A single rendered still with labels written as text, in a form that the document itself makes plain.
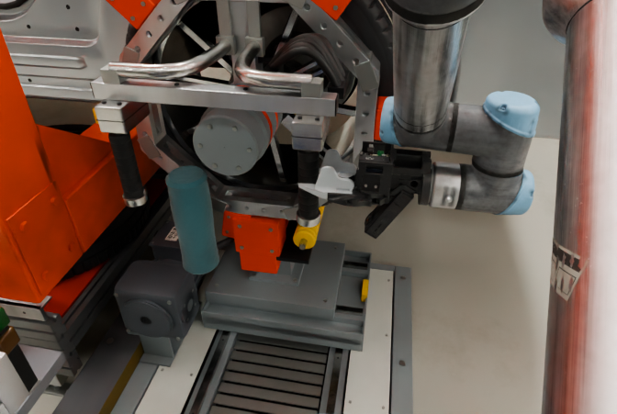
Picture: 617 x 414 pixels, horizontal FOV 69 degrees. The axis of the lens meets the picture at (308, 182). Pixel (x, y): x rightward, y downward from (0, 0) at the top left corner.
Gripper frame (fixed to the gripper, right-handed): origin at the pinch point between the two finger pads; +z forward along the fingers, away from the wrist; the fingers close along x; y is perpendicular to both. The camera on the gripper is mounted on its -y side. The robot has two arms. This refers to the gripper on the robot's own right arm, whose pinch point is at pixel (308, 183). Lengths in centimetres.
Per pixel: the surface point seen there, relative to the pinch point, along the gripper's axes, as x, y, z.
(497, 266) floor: -78, -83, -62
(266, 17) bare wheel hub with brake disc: -53, 15, 20
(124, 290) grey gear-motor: -7, -43, 49
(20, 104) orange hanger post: -4, 9, 56
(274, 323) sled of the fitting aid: -23, -67, 14
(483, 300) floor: -59, -83, -54
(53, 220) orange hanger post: -1, -17, 55
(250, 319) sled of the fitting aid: -23, -67, 22
